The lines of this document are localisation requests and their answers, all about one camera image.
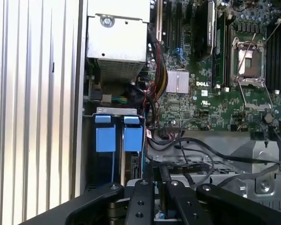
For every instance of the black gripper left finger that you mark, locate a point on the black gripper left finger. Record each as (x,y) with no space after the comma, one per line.
(140,201)

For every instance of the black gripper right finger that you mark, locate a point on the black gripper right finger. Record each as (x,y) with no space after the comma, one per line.
(224,206)

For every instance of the hard disk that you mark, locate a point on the hard disk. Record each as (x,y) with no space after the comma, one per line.
(105,140)

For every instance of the blue disk carrier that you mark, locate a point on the blue disk carrier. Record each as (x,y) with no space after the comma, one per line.
(103,118)

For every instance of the metal disk bay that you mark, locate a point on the metal disk bay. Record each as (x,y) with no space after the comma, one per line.
(114,110)

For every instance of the black expansion slot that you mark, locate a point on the black expansion slot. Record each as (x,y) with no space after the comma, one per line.
(167,23)
(179,23)

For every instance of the white expansion slot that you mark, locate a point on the white expansion slot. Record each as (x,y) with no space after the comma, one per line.
(158,21)

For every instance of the perforated metal drive cage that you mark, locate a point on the perforated metal drive cage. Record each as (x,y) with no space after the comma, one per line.
(255,150)

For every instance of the green motherboard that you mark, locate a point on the green motherboard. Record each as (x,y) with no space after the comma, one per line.
(215,110)

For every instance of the silver chipset heatsink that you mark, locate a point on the silver chipset heatsink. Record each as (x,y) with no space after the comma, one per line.
(178,80)

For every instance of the CPU socket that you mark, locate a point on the CPU socket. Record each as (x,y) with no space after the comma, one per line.
(253,68)

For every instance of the open dark grey PC case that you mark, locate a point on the open dark grey PC case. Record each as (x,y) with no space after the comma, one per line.
(80,70)

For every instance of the installed green RAM stick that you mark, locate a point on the installed green RAM stick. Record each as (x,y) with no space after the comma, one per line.
(219,51)

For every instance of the thin metal locking lever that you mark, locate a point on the thin metal locking lever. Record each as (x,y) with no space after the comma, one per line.
(278,28)
(247,51)

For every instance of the silver power supply unit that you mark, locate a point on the silver power supply unit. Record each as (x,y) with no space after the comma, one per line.
(117,39)

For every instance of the black graphics card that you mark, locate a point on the black graphics card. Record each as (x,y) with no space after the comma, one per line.
(201,28)

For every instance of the metal socket cover frame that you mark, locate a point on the metal socket cover frame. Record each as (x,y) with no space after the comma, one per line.
(257,106)

